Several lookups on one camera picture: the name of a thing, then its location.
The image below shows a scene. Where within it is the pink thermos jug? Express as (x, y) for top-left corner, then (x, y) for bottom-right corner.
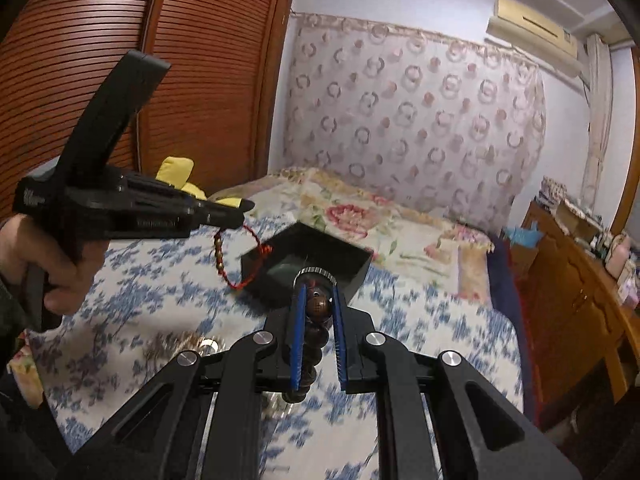
(606, 233), (633, 282)

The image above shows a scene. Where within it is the circle patterned sheer curtain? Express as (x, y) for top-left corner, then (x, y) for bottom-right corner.
(282, 12), (547, 235)

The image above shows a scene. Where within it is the navy bed sheet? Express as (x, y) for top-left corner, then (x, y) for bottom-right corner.
(486, 232), (542, 413)

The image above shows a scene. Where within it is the long wooden cabinet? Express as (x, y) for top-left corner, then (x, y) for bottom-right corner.
(519, 200), (640, 413)

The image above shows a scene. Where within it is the open cardboard box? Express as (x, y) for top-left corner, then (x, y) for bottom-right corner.
(554, 198), (602, 239)

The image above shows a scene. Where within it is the beige wall air conditioner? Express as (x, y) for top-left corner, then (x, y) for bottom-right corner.
(486, 0), (587, 79)

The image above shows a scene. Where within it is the stack of printed papers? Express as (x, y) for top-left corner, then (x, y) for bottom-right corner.
(537, 176), (569, 207)

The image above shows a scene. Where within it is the yellow plush toy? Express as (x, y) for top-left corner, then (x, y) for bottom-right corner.
(155, 156), (242, 208)

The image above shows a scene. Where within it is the light blue plastic bag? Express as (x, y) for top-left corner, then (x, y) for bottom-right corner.
(502, 219), (540, 247)

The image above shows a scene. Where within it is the brown louvered wooden wardrobe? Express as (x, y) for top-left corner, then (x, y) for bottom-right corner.
(0, 0), (294, 223)

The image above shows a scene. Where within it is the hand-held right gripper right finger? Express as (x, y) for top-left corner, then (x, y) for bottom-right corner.
(332, 287), (584, 480)

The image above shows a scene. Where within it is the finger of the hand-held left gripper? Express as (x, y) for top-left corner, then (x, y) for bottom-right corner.
(192, 208), (246, 235)
(197, 195), (256, 211)

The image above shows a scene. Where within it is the black jewelry box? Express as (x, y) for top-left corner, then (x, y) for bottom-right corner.
(240, 222), (374, 312)

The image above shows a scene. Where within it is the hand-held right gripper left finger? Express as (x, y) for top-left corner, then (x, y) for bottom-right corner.
(55, 282), (308, 480)

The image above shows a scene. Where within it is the person's left hand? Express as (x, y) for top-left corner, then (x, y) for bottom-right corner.
(0, 212), (109, 316)

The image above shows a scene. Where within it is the dark wooden bead bracelet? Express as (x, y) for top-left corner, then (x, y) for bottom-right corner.
(285, 266), (336, 406)

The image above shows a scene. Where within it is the red string bead bracelet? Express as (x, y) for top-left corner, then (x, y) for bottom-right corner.
(213, 224), (264, 291)

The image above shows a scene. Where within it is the beige window curtain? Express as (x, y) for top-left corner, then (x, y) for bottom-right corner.
(581, 32), (614, 207)

